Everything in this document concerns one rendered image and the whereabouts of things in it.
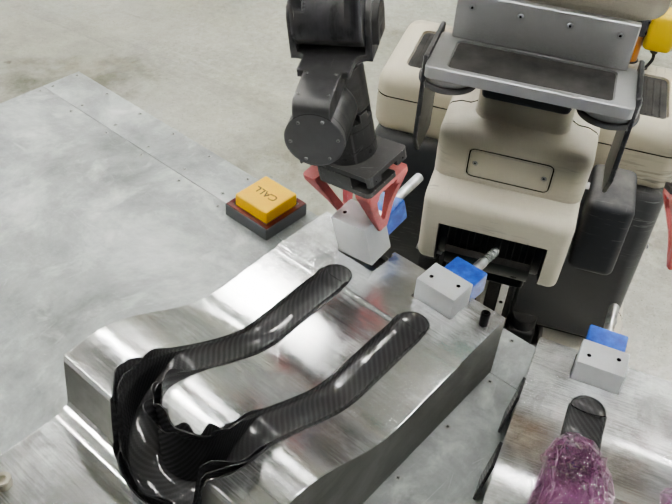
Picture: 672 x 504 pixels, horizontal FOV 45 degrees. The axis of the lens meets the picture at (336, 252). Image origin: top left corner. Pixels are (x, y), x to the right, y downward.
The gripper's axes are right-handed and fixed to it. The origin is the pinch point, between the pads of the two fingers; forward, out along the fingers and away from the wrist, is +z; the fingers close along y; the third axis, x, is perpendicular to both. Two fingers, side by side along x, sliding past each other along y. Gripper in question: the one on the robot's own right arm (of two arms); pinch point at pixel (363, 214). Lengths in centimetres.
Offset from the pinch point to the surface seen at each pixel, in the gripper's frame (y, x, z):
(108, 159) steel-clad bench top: -47.2, -3.8, 5.8
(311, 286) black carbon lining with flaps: -1.2, -8.9, 4.3
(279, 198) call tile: -19.3, 3.8, 7.9
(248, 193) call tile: -23.0, 1.7, 7.0
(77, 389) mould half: -5.9, -35.2, -2.5
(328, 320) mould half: 3.8, -11.7, 4.5
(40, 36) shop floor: -239, 80, 68
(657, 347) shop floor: 4, 90, 111
